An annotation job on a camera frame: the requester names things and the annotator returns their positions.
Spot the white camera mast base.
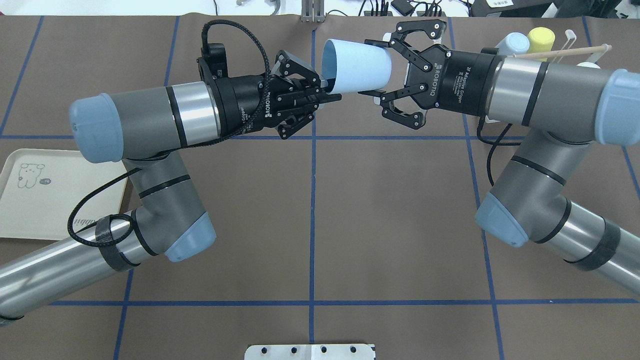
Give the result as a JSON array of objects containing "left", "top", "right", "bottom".
[{"left": 244, "top": 343, "right": 377, "bottom": 360}]

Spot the cream plastic tray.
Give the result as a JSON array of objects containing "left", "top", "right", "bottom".
[{"left": 0, "top": 148, "right": 126, "bottom": 240}]

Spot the pale green cup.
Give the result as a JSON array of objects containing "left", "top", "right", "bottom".
[{"left": 577, "top": 61, "right": 601, "bottom": 69}]

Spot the aluminium frame post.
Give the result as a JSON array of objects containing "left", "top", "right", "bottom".
[{"left": 301, "top": 0, "right": 326, "bottom": 23}]

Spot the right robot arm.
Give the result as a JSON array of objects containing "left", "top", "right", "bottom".
[{"left": 365, "top": 19, "right": 639, "bottom": 299}]

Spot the yellow plastic cup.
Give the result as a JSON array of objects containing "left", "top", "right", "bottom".
[{"left": 526, "top": 27, "right": 556, "bottom": 54}]

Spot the white wire cup rack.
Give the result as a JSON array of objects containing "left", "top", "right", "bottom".
[{"left": 481, "top": 29, "right": 613, "bottom": 64}]

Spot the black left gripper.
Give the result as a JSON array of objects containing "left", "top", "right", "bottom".
[{"left": 207, "top": 50, "right": 342, "bottom": 141}]

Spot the light blue cup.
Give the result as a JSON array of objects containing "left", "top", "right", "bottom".
[
  {"left": 495, "top": 32, "right": 531, "bottom": 56},
  {"left": 321, "top": 39, "right": 393, "bottom": 95}
]

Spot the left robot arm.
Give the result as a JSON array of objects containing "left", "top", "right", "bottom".
[{"left": 0, "top": 43, "right": 342, "bottom": 326}]

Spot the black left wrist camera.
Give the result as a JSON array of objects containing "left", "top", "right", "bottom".
[{"left": 197, "top": 43, "right": 229, "bottom": 81}]

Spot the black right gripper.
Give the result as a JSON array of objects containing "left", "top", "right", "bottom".
[{"left": 364, "top": 19, "right": 505, "bottom": 130}]

